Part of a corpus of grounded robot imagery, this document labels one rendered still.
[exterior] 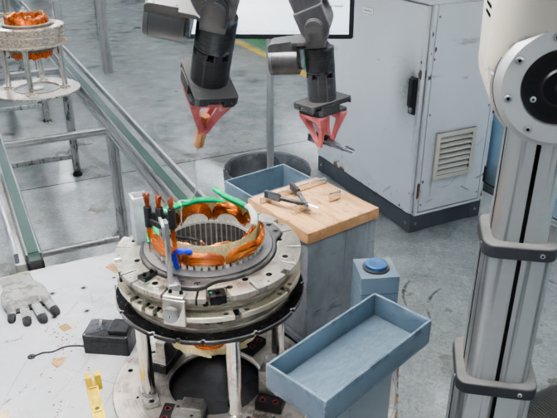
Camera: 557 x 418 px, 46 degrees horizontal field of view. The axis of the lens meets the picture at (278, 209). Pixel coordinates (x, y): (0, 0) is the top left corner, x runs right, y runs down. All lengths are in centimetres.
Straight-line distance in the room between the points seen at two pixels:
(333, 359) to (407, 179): 252
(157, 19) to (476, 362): 73
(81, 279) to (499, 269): 104
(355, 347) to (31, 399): 65
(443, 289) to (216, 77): 230
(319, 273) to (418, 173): 215
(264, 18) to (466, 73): 156
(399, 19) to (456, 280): 129
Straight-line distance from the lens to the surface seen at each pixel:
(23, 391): 141
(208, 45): 94
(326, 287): 135
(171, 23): 93
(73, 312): 159
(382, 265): 120
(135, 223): 115
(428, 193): 352
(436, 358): 270
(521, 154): 99
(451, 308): 300
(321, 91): 130
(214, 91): 97
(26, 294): 165
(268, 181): 154
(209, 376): 135
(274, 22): 208
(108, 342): 142
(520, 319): 111
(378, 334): 106
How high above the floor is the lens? 165
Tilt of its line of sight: 26 degrees down
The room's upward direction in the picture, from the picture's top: straight up
